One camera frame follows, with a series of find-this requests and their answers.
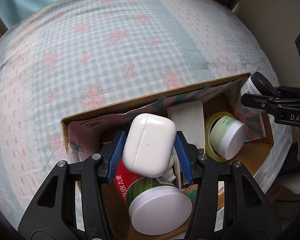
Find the open cardboard box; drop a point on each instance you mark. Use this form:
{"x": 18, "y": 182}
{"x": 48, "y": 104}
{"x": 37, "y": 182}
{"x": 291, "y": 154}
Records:
{"x": 85, "y": 133}

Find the white bottle green label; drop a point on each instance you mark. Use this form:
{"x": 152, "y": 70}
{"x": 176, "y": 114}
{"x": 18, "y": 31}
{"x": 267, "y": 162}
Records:
{"x": 168, "y": 177}

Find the checkered floral bed sheet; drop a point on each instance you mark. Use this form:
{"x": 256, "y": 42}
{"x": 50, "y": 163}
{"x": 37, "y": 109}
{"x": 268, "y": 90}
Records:
{"x": 76, "y": 55}

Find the pale green jar white lid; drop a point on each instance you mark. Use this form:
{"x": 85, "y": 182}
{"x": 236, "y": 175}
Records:
{"x": 227, "y": 136}

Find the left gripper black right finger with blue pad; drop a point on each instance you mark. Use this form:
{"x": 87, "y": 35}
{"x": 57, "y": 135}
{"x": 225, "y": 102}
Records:
{"x": 247, "y": 211}

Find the small jar black cap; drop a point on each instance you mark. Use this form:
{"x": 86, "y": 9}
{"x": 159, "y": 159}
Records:
{"x": 256, "y": 92}

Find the white remote control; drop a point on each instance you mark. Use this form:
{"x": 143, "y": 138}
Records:
{"x": 188, "y": 117}

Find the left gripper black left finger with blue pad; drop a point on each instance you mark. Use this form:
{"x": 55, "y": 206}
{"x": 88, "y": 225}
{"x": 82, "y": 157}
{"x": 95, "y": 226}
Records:
{"x": 69, "y": 203}

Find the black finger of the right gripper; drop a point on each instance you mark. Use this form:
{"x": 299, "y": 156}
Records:
{"x": 287, "y": 92}
{"x": 284, "y": 111}

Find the green striped jar white lid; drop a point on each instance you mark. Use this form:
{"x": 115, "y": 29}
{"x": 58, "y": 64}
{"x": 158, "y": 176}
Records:
{"x": 156, "y": 206}

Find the red Marubi carton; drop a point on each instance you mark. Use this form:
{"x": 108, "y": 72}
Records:
{"x": 123, "y": 179}

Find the white earbuds case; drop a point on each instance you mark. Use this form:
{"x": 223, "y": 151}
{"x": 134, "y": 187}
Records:
{"x": 149, "y": 145}

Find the yellow tape roll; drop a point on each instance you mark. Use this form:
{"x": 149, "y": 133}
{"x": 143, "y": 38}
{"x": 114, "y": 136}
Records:
{"x": 210, "y": 121}

